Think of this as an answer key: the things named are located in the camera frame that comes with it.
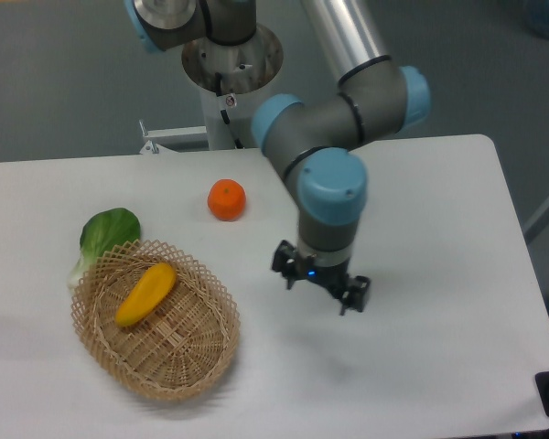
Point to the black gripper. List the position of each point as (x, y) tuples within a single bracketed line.
[(352, 292)]

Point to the yellow mango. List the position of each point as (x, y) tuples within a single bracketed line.
[(151, 289)]

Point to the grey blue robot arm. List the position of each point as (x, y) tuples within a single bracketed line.
[(309, 147)]

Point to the woven wicker basket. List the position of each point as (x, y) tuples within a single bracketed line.
[(182, 348)]

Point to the orange tangerine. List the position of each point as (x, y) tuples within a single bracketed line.
[(226, 200)]

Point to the green bok choy leaf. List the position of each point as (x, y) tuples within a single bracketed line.
[(100, 234)]

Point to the white table leg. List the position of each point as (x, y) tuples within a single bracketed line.
[(537, 222)]

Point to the blue water jug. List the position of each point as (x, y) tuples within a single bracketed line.
[(537, 16)]

